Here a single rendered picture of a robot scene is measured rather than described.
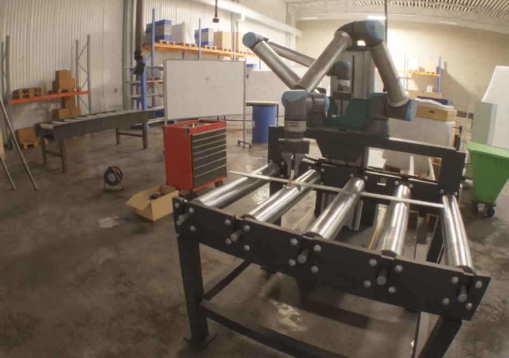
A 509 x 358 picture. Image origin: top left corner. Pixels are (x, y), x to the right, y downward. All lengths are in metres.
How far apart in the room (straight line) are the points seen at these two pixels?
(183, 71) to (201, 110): 0.90
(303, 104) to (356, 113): 1.06
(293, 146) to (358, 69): 1.21
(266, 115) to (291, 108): 5.96
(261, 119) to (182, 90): 2.21
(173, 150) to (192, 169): 0.36
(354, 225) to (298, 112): 1.49
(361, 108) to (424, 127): 2.97
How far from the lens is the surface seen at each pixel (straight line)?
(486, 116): 5.26
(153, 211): 3.26
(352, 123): 2.19
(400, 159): 5.29
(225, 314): 1.57
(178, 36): 12.94
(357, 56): 2.27
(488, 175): 4.15
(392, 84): 1.78
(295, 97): 1.14
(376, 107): 1.99
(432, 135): 5.01
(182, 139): 3.46
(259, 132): 7.18
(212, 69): 6.21
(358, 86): 2.26
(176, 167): 3.64
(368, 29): 1.57
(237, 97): 6.51
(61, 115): 9.87
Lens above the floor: 1.46
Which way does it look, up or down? 17 degrees down
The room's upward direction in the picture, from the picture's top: 1 degrees clockwise
